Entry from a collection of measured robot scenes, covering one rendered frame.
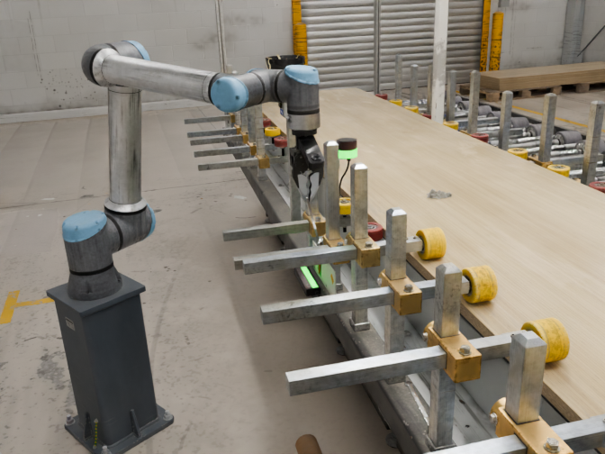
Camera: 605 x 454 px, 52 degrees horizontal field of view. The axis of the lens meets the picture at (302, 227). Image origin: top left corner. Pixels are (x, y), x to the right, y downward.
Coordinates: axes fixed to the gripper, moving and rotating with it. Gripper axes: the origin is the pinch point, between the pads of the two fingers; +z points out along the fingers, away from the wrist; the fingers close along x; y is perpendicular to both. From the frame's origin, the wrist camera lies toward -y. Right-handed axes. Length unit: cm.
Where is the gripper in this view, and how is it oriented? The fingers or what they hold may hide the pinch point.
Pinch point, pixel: (309, 198)
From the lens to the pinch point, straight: 177.2
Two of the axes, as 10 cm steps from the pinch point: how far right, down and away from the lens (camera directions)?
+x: -9.7, 1.3, -2.1
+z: 0.4, 9.3, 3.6
